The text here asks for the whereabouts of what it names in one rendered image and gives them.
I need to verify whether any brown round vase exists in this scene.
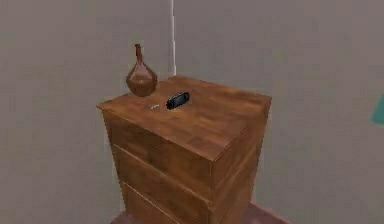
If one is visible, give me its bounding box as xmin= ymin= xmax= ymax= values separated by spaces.
xmin=125 ymin=43 xmax=159 ymax=98

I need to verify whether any brown wooden chest of drawers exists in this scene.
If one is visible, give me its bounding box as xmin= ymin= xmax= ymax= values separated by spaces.
xmin=96 ymin=74 xmax=273 ymax=224

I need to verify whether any teal object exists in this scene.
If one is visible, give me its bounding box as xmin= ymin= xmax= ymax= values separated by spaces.
xmin=370 ymin=93 xmax=384 ymax=126

